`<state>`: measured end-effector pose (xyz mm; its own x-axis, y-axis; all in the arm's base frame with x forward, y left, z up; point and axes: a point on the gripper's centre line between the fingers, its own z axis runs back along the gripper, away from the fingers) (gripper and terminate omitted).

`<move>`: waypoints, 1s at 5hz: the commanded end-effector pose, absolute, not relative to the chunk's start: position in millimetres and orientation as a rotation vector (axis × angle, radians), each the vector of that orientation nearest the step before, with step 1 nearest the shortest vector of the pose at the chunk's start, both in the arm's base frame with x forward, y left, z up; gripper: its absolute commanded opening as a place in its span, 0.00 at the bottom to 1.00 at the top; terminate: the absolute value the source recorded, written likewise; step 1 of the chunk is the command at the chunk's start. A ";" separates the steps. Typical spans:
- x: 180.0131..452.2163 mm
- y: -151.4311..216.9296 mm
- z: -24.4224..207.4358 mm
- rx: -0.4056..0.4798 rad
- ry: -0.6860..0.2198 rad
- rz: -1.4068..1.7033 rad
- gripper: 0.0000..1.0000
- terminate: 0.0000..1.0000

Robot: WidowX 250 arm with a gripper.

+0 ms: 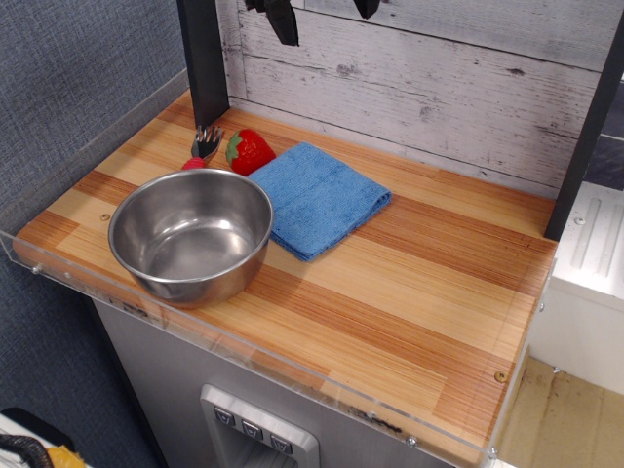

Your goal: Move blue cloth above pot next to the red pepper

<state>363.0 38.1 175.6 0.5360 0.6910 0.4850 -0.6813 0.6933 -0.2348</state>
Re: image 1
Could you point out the blue towel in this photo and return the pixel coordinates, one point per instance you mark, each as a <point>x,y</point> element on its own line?
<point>317,200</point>

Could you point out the red-handled metal spork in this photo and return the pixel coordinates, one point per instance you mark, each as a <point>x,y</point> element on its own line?
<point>204,147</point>

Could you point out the clear acrylic table guard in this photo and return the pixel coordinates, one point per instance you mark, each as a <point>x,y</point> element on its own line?
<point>415,324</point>

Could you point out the black and yellow object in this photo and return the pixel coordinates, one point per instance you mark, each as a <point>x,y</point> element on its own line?
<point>29,441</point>

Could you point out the black frame post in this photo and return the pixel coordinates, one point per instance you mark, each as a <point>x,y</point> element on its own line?
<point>598,110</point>
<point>204,59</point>

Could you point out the red toy strawberry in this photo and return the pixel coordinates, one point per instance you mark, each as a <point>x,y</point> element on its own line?
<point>247,151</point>

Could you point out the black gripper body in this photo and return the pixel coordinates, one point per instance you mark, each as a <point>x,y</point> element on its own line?
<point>258,5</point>

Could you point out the black right frame post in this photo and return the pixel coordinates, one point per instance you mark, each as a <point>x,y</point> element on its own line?
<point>598,110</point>

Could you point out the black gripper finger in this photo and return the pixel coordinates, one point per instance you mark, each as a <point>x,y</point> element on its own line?
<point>367,8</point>
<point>282,18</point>

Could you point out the white toy sink unit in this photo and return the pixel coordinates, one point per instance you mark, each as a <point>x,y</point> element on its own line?
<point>578,326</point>

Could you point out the silver dispenser button panel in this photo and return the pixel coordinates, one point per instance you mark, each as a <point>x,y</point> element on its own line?
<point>245,435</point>

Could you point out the black left frame post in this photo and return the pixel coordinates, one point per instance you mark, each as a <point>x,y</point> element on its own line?
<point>204,59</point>

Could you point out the stainless steel bowl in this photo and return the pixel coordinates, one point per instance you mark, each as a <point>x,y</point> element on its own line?
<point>193,237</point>

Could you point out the grey toy fridge cabinet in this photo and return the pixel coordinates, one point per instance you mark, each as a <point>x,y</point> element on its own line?
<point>167,374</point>

